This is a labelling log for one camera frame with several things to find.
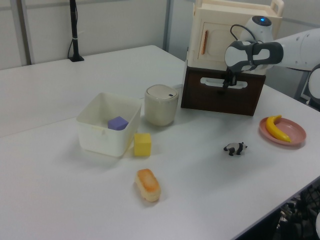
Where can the yellow toy banana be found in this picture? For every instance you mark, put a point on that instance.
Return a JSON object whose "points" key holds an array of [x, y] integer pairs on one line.
{"points": [[273, 130]]}

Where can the purple foam cube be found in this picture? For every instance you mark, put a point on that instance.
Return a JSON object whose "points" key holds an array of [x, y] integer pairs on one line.
{"points": [[117, 123]]}

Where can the yellow foam cube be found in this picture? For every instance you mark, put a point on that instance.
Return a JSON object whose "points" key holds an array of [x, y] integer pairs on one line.
{"points": [[142, 146]]}

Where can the cream plastic cabinet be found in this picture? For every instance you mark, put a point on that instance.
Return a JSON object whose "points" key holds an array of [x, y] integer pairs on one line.
{"points": [[217, 15]]}

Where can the toasted toy bread loaf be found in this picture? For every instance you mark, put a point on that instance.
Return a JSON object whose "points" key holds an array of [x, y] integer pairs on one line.
{"points": [[148, 185]]}

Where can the cream lidded trash can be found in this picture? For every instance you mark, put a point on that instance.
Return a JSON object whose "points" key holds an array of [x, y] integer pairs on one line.
{"points": [[160, 110]]}

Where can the pink round plate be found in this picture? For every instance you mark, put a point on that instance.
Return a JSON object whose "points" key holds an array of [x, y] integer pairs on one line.
{"points": [[292, 130]]}

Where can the black white panda figurine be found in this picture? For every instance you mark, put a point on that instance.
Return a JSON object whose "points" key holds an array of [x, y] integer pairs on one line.
{"points": [[235, 148]]}

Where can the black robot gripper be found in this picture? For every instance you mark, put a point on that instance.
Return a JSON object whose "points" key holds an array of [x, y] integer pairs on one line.
{"points": [[237, 56]]}

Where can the black camera stand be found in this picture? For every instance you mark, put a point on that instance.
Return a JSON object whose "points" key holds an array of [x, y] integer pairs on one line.
{"points": [[74, 25]]}

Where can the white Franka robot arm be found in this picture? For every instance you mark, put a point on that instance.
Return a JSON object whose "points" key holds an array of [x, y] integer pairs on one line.
{"points": [[300, 50]]}

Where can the white plastic storage bin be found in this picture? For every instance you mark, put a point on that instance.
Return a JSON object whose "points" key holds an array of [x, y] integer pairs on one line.
{"points": [[100, 142]]}

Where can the dark brown drawer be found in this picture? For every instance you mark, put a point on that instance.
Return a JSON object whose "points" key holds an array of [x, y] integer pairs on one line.
{"points": [[212, 100]]}

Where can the cream cabinet door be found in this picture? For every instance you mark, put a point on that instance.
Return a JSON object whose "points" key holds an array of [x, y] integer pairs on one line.
{"points": [[216, 42]]}

